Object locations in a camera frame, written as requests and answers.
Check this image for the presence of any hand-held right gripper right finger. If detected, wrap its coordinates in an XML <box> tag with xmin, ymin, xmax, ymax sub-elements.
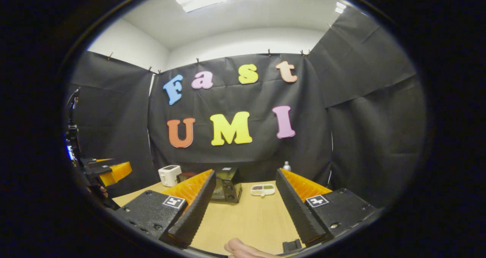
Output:
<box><xmin>275</xmin><ymin>168</ymin><xmax>377</xmax><ymax>248</ymax></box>

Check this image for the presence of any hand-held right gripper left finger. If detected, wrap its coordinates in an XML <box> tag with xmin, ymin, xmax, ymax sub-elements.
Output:
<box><xmin>113</xmin><ymin>169</ymin><xmax>217</xmax><ymax>249</ymax></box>

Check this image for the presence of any black electric oven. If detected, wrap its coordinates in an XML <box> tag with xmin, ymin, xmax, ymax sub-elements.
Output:
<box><xmin>176</xmin><ymin>166</ymin><xmax>243</xmax><ymax>204</ymax></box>

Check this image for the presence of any white divided dish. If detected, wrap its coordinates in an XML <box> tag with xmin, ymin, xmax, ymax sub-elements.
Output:
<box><xmin>250</xmin><ymin>184</ymin><xmax>276</xmax><ymax>197</ymax></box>

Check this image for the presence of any white toaster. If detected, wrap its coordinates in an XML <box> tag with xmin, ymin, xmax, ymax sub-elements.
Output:
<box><xmin>158</xmin><ymin>165</ymin><xmax>183</xmax><ymax>188</ymax></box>

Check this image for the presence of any black backdrop cloth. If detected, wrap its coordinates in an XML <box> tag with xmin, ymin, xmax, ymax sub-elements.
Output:
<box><xmin>64</xmin><ymin>6</ymin><xmax>428</xmax><ymax>210</ymax></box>

